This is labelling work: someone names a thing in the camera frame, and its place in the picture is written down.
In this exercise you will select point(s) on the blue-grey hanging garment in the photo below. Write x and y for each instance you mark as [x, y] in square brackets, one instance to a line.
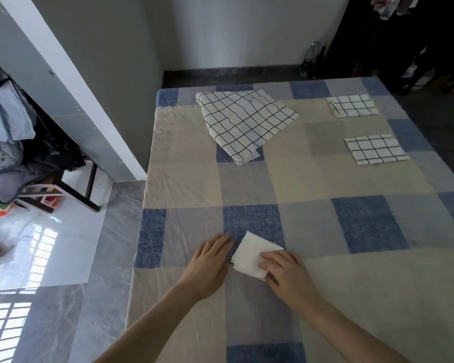
[7, 113]

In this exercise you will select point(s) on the clear glass bottle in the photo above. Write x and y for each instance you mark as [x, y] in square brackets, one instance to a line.
[308, 60]

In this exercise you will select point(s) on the black low table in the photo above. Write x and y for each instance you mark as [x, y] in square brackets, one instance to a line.
[374, 45]

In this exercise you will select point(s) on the white black-checked cloth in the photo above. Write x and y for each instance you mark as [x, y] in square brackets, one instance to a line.
[376, 150]
[242, 124]
[352, 106]

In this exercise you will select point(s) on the plain white cloth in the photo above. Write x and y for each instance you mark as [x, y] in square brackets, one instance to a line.
[249, 253]

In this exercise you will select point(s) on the slim dark bottle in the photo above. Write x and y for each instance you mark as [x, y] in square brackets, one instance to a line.
[320, 62]

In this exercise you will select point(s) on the person's right hand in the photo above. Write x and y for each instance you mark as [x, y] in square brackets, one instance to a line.
[293, 281]

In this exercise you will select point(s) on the person's right forearm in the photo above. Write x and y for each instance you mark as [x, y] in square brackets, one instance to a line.
[352, 336]

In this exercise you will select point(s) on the person's left hand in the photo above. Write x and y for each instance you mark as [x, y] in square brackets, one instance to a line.
[208, 270]

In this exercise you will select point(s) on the dark wooden chair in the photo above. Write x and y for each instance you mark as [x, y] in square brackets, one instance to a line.
[79, 196]

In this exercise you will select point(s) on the blue beige plaid tablecloth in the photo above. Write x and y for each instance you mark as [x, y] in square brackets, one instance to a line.
[325, 223]

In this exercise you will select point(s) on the person's left forearm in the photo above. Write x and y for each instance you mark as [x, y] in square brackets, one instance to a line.
[147, 332]

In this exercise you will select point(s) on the heap of dark clothes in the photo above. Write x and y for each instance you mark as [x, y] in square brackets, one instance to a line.
[19, 173]

